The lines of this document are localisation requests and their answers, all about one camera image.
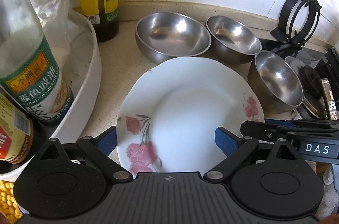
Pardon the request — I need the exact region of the small steel bowl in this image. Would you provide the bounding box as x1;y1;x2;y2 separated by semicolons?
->
248;51;304;114

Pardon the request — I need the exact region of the white plate with pink flowers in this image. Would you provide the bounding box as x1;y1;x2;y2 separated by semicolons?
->
117;57;264;175

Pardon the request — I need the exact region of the medium steel bowl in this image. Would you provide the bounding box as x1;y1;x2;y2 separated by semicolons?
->
205;16;262;65

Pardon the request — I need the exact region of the large steel bowl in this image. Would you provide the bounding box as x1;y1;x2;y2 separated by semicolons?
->
135;12;211;64

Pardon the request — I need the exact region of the red yellow label bottle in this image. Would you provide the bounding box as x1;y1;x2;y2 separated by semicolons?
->
0;95;48;175

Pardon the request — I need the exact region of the white round tray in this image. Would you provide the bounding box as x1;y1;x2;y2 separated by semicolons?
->
0;7;103;182

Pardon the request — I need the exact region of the green label sauce bottle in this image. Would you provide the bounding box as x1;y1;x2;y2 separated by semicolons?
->
1;0;74;124

